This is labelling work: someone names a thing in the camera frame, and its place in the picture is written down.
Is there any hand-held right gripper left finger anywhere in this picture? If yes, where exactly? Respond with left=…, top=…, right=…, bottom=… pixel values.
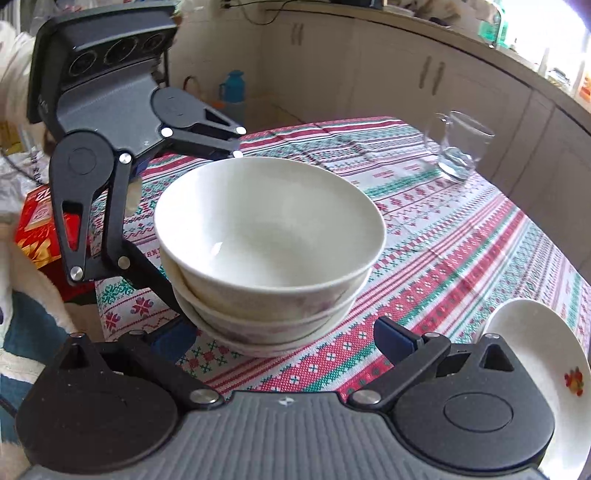
left=55, top=320, right=225, bottom=411

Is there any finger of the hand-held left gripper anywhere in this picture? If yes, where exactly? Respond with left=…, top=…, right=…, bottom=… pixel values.
left=50, top=154, right=186, bottom=315
left=161, top=104, right=246, bottom=160

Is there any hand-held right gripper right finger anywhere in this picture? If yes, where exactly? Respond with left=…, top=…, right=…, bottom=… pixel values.
left=347, top=316, right=517, bottom=411

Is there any white floral plate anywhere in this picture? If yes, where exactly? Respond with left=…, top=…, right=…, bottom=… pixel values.
left=480, top=298, right=591, bottom=480

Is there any blue plastic bottle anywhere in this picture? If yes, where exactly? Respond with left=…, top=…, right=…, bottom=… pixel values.
left=219, top=70, right=246, bottom=126

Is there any red cardboard box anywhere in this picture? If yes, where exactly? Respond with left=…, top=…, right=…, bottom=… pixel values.
left=14, top=186, right=95, bottom=278

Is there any white plastic bag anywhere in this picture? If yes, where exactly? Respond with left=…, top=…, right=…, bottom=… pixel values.
left=0, top=134, right=54, bottom=223

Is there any patterned red green tablecloth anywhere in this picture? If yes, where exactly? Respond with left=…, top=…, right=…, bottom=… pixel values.
left=88, top=115, right=591, bottom=403

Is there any white teal fleece garment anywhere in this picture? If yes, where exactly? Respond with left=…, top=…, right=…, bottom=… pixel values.
left=0, top=222, right=100, bottom=480

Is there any clear glass mug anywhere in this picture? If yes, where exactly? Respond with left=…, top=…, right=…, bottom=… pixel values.
left=424, top=111, right=496, bottom=182

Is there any kitchen countertop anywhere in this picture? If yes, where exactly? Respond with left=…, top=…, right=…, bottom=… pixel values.
left=222, top=2, right=591, bottom=121

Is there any black power cable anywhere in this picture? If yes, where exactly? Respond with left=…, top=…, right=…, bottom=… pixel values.
left=222, top=0, right=298, bottom=25

